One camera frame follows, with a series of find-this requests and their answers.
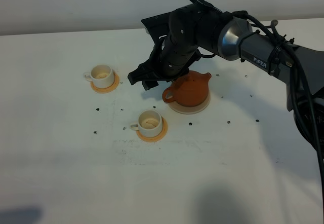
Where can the cream round teapot saucer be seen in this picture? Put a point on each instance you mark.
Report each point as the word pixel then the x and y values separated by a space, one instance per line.
pixel 190 110

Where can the near white teacup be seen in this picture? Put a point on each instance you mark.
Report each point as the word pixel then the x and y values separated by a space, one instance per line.
pixel 149 123

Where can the far white teacup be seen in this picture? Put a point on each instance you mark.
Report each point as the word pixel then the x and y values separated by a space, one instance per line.
pixel 102 76

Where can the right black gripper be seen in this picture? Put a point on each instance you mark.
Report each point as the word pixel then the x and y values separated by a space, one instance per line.
pixel 172 54

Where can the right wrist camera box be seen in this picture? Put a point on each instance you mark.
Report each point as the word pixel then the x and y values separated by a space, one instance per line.
pixel 157 26

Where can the orange round coaster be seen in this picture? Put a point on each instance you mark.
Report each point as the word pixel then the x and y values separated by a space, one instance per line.
pixel 108 89
pixel 156 138

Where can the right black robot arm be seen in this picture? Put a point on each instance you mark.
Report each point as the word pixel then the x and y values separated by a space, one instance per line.
pixel 238 35

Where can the far orange round coaster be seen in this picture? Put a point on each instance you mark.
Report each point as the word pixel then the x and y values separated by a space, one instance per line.
pixel 108 89

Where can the white teacup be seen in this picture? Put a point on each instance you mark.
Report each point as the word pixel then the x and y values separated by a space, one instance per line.
pixel 102 76
pixel 149 123

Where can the near orange round coaster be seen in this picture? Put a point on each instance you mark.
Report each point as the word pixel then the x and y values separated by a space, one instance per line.
pixel 156 138

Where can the brown clay teapot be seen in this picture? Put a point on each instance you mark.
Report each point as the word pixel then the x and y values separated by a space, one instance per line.
pixel 189 90

